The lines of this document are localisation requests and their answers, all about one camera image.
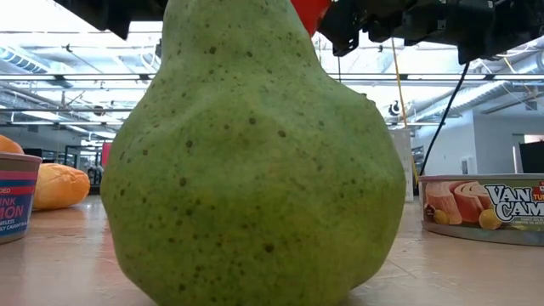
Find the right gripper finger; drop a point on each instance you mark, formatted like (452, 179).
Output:
(344, 25)

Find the Van Camp's tuna can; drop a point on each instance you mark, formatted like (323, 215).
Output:
(480, 208)

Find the orange fruit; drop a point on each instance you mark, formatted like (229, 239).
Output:
(9, 145)

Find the pink salmon can blue label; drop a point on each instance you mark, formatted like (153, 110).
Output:
(17, 200)

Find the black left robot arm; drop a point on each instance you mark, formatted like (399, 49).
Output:
(98, 15)

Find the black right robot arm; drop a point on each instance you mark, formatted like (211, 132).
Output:
(523, 21)

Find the black monitor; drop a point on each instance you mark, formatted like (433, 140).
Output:
(532, 157)

